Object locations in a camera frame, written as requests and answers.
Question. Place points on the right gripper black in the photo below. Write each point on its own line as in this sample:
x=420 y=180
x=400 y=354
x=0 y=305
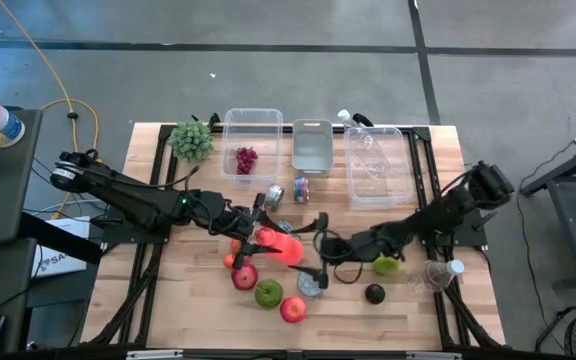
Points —
x=340 y=250

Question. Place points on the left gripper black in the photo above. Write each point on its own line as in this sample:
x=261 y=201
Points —
x=238 y=222

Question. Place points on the orange squeeze bottle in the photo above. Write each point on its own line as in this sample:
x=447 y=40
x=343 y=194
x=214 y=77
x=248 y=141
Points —
x=283 y=247

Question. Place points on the teal labelled tin can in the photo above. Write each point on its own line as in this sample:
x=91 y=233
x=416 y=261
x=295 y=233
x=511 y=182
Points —
x=309 y=286

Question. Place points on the orange tomatoes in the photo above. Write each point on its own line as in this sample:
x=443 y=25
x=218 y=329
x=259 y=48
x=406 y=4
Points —
x=229 y=260

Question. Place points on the red pomegranate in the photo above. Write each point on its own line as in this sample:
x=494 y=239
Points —
x=244 y=277

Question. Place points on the blue pink labelled can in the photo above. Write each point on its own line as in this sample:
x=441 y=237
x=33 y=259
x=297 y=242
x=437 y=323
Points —
x=301 y=190

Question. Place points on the red grape bunch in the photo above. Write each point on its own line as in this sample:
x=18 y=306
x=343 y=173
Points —
x=246 y=160

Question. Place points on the clear bottle white cap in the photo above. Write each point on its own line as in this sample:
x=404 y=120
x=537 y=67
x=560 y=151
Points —
x=370 y=152

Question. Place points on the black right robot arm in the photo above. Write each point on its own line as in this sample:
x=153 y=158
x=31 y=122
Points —
x=443 y=210

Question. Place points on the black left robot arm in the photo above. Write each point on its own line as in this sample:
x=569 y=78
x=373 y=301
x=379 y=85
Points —
x=133 y=200

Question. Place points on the green apple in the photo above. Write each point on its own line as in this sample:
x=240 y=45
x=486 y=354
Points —
x=268 y=293

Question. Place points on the red apple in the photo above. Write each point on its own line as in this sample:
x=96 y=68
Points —
x=293 y=309

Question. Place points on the green pear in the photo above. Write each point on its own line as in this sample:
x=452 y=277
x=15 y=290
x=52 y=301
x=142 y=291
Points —
x=385 y=266

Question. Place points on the dark avocado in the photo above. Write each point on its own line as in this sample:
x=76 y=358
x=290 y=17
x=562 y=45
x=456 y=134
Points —
x=375 y=293

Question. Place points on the clear plastic bin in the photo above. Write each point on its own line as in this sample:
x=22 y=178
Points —
x=252 y=125
x=393 y=190

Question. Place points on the grey plastic bin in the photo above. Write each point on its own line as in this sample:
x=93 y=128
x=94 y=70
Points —
x=312 y=147

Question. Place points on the green artificial plant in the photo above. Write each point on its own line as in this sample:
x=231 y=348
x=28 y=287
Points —
x=190 y=141

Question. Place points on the clear plastic cup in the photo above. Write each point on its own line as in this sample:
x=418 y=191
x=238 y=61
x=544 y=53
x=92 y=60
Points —
x=440 y=274

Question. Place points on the white printed box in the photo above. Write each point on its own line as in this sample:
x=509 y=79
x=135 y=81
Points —
x=60 y=250

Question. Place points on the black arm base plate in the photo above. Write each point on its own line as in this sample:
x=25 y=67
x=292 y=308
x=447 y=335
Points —
x=128 y=239
x=473 y=232

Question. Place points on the black aluminium table frame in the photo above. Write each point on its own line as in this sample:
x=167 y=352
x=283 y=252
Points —
x=160 y=150

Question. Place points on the grey metal bracket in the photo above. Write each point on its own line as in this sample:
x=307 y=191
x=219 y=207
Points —
x=154 y=355
x=433 y=356

